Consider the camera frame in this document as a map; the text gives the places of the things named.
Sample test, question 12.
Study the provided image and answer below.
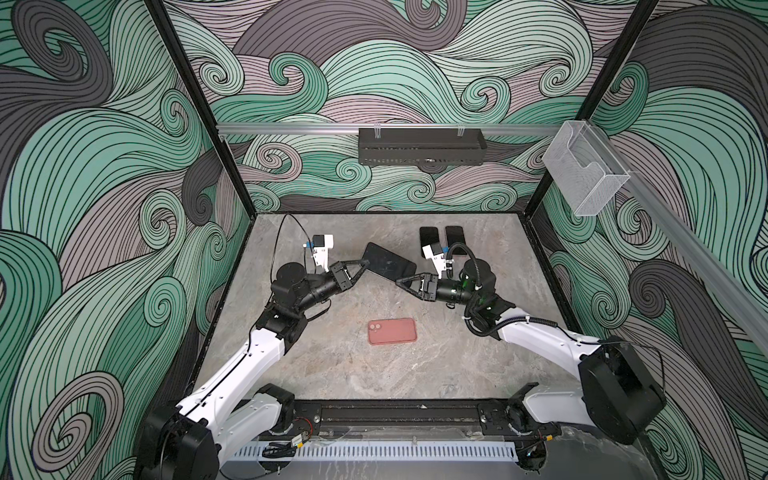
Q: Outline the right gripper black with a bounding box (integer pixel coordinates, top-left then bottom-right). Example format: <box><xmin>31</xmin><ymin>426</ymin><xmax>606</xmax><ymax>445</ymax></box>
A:
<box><xmin>399</xmin><ymin>273</ymin><xmax>483</xmax><ymax>311</ymax></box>

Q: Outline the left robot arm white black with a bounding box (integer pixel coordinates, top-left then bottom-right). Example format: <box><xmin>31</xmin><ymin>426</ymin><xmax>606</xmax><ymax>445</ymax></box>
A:
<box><xmin>133</xmin><ymin>259</ymin><xmax>369</xmax><ymax>479</ymax></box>

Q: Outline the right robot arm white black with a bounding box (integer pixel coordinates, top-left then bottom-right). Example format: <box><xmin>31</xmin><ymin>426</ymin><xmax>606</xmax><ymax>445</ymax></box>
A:
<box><xmin>395</xmin><ymin>260</ymin><xmax>667</xmax><ymax>445</ymax></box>

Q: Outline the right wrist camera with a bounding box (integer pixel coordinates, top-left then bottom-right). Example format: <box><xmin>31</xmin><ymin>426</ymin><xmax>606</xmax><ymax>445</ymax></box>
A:
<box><xmin>422</xmin><ymin>242</ymin><xmax>447</xmax><ymax>279</ymax></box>

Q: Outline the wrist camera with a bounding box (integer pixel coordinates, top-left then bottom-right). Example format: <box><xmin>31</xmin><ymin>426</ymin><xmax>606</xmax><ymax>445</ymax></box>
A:
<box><xmin>422</xmin><ymin>242</ymin><xmax>447</xmax><ymax>279</ymax></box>
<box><xmin>304</xmin><ymin>234</ymin><xmax>334</xmax><ymax>272</ymax></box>

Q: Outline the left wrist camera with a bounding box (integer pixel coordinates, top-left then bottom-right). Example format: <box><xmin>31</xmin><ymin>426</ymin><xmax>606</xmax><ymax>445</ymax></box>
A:
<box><xmin>304</xmin><ymin>234</ymin><xmax>334</xmax><ymax>272</ymax></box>

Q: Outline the black wall tray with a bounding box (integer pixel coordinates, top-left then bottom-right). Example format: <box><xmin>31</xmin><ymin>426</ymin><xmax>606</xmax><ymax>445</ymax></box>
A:
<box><xmin>357</xmin><ymin>127</ymin><xmax>488</xmax><ymax>166</ymax></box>

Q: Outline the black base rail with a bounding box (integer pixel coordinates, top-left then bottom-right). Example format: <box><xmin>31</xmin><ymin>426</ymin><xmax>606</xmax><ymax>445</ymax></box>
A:
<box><xmin>161</xmin><ymin>398</ymin><xmax>637</xmax><ymax>431</ymax></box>

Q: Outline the white slotted cable duct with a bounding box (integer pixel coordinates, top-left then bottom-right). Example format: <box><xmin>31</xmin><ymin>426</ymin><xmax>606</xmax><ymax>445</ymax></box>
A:
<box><xmin>230</xmin><ymin>441</ymin><xmax>520</xmax><ymax>463</ymax></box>

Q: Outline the aluminium rail back wall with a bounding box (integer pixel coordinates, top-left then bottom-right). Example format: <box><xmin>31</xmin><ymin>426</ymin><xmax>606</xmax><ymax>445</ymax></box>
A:
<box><xmin>216</xmin><ymin>122</ymin><xmax>560</xmax><ymax>136</ymax></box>

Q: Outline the aluminium rail wall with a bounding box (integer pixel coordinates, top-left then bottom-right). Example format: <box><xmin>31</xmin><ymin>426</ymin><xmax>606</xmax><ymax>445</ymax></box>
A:
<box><xmin>216</xmin><ymin>122</ymin><xmax>560</xmax><ymax>136</ymax></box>
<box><xmin>593</xmin><ymin>126</ymin><xmax>767</xmax><ymax>352</ymax></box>

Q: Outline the clear plastic wall holder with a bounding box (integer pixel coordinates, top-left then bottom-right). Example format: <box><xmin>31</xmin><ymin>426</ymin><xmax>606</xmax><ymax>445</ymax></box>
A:
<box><xmin>543</xmin><ymin>120</ymin><xmax>630</xmax><ymax>217</ymax></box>

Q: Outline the aluminium rail right wall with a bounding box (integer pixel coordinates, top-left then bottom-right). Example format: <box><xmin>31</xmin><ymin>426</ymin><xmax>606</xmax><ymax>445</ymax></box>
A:
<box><xmin>593</xmin><ymin>126</ymin><xmax>767</xmax><ymax>352</ymax></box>

